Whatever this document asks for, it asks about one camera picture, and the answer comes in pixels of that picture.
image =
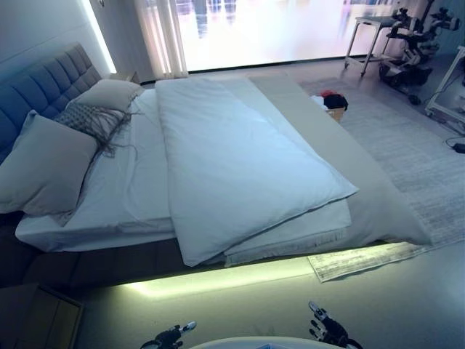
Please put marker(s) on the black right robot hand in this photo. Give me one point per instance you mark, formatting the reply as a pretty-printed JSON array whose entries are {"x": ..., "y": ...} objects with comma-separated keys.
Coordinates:
[{"x": 328, "y": 325}]

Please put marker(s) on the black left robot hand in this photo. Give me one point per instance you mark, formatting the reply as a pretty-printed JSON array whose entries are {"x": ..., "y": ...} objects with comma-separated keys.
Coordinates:
[{"x": 169, "y": 336}]

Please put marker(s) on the red cloth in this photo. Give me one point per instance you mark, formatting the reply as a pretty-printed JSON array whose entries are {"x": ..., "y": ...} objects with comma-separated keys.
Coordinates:
[{"x": 328, "y": 92}]

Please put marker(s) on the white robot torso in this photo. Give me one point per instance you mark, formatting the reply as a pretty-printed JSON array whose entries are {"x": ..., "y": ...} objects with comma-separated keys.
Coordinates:
[{"x": 250, "y": 343}]

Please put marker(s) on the beige bedspread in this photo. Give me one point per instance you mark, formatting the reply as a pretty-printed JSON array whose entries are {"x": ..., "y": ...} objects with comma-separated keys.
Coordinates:
[{"x": 327, "y": 145}]

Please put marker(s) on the metal frame table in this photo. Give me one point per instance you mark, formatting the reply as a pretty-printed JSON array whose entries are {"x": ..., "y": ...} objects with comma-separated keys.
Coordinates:
[{"x": 363, "y": 25}]

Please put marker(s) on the patterned fringed decorative pillow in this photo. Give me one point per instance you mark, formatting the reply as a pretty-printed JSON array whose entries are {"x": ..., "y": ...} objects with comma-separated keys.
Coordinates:
[{"x": 83, "y": 116}]

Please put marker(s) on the large bright window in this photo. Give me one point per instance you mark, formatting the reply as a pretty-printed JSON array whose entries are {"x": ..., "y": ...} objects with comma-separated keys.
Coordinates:
[{"x": 272, "y": 32}]

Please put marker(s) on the grey striped rug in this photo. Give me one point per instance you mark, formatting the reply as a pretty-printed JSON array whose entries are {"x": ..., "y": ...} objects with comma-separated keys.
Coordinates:
[{"x": 399, "y": 174}]

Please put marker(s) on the basket with clothes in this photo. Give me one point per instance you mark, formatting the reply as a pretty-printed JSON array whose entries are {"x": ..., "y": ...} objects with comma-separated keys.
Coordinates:
[{"x": 338, "y": 114}]

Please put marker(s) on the sheer beige curtain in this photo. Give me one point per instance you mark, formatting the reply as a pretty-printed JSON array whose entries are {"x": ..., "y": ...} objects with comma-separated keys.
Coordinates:
[{"x": 160, "y": 36}]

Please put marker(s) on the white equipment rack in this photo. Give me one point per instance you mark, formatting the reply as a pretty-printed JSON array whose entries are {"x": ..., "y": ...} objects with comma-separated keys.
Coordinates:
[{"x": 447, "y": 94}]

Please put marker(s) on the dark upholstered bed frame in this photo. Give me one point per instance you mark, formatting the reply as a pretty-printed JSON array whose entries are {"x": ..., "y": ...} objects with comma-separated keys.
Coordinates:
[{"x": 91, "y": 261}]

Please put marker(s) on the small beige pillow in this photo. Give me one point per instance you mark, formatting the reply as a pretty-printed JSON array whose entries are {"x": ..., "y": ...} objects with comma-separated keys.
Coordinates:
[{"x": 105, "y": 94}]

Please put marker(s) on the large beige pillow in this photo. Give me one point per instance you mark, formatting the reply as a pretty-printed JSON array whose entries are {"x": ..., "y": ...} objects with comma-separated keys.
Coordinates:
[{"x": 43, "y": 163}]

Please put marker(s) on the black white wheeled robot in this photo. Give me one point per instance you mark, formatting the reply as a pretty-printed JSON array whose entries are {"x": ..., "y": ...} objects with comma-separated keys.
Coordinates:
[{"x": 403, "y": 65}]

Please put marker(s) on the grey tufted headboard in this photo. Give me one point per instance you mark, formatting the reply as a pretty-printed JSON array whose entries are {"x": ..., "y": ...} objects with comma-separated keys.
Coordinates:
[{"x": 36, "y": 83}]

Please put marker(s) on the black cloth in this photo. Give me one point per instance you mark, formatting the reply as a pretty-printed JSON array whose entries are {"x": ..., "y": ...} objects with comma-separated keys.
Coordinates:
[{"x": 338, "y": 101}]

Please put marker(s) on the wooden nightstand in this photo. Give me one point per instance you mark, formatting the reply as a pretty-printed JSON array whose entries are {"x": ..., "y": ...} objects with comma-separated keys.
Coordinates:
[{"x": 36, "y": 320}]

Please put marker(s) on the white duvet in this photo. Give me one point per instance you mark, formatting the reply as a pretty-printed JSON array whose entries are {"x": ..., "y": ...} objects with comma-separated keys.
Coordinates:
[{"x": 225, "y": 152}]

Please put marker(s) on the wall light strip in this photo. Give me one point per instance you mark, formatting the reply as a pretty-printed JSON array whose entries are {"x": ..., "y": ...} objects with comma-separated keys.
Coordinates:
[{"x": 103, "y": 40}]

